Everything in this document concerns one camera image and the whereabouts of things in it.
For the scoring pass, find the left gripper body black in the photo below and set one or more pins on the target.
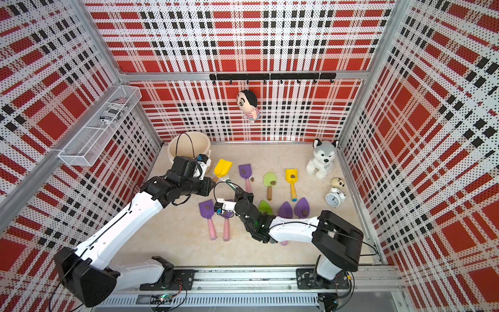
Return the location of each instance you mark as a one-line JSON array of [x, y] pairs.
[[195, 186]]

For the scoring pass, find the can on shelf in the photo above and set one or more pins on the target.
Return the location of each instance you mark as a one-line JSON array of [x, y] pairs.
[[114, 110]]

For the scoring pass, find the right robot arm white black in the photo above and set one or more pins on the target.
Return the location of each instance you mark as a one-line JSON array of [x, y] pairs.
[[338, 241]]

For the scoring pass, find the husky plush toy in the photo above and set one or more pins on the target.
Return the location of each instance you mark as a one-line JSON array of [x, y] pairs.
[[324, 153]]

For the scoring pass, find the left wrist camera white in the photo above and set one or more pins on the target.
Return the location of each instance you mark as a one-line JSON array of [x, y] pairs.
[[202, 166]]

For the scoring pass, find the cartoon boy plush doll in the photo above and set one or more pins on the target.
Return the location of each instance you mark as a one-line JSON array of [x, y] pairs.
[[248, 104]]

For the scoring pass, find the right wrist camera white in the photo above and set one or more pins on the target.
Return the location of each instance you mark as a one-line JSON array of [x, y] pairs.
[[224, 207]]

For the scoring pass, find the green trowel wooden handle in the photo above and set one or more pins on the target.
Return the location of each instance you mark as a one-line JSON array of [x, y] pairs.
[[269, 181]]

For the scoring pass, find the purple pointed trowel pink handle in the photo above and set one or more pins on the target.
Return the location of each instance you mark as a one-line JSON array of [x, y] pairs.
[[285, 211]]

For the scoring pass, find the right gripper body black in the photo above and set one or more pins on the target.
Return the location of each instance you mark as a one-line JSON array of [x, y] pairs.
[[240, 197]]

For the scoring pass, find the clear wall shelf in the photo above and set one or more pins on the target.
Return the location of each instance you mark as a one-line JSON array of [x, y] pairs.
[[91, 139]]

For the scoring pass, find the black hook rail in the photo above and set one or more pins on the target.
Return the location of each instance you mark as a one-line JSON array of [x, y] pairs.
[[273, 76]]

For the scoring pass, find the purple trowel pink handle back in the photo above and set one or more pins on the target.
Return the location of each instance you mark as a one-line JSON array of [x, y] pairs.
[[245, 172]]

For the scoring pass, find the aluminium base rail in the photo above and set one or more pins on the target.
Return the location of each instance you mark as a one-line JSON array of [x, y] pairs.
[[268, 288]]

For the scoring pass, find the yellow trowel wooden handle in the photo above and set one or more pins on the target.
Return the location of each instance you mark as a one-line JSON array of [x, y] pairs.
[[221, 170]]

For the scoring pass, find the purple pointed trowel rightmost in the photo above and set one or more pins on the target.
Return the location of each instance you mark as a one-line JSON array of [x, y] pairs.
[[302, 208]]

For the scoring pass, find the green pointed trowel yellow handle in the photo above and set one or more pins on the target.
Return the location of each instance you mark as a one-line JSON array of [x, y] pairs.
[[265, 208]]

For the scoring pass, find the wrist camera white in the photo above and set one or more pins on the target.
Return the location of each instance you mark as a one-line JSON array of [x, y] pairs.
[[224, 207], [202, 166]]

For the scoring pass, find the skull alarm clock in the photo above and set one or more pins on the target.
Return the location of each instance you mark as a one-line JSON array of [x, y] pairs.
[[336, 196]]

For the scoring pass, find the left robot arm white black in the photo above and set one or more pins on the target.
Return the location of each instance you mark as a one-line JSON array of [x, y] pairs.
[[85, 270]]

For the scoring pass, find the purple square trowel far left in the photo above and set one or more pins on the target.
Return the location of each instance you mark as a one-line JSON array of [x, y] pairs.
[[207, 212]]

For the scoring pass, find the cream plastic bucket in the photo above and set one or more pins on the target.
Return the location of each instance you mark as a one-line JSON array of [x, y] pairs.
[[189, 145]]

